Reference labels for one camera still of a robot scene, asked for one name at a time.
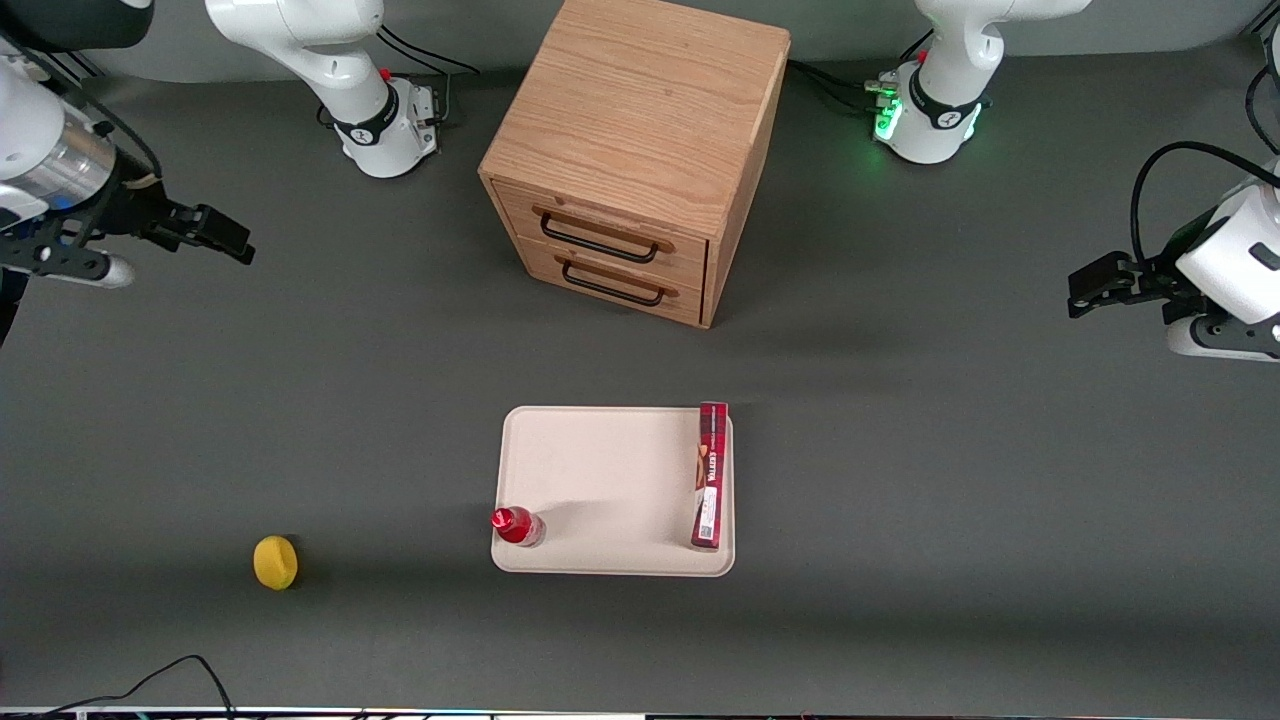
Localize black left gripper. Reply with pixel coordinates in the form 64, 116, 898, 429
1068, 208, 1229, 319

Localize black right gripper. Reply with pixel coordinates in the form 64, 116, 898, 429
90, 165, 256, 264

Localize small red-capped coke bottle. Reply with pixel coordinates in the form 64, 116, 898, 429
491, 506, 546, 549

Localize beige plastic tray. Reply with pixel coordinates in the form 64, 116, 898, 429
491, 405, 736, 578

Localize yellow lemon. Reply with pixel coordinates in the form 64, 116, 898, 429
253, 535, 299, 591

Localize wooden drawer front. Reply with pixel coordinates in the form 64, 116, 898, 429
492, 180, 709, 293
520, 238, 704, 327

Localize wooden two-drawer cabinet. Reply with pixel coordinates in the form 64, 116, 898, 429
478, 0, 792, 330

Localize red tartan shortbread box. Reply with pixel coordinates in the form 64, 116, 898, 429
690, 401, 730, 552

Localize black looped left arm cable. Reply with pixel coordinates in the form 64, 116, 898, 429
1130, 141, 1280, 263

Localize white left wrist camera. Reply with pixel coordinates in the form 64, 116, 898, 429
1168, 313, 1280, 363

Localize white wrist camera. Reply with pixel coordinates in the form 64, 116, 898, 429
0, 215, 136, 291
1168, 313, 1280, 363

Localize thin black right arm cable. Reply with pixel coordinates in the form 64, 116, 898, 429
0, 35, 163, 186

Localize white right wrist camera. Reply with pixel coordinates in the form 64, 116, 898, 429
0, 215, 136, 291

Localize black right arm base cables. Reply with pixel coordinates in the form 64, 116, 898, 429
318, 25, 481, 129

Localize black arm base cables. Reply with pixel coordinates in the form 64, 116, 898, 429
318, 25, 481, 129
788, 30, 933, 116

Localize black left arm base cables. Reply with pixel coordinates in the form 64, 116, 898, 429
788, 30, 933, 116

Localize black metal drawer handle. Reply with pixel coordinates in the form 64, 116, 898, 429
533, 205, 674, 265
556, 255, 678, 307

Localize black cable at table edge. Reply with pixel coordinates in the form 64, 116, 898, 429
40, 655, 236, 719

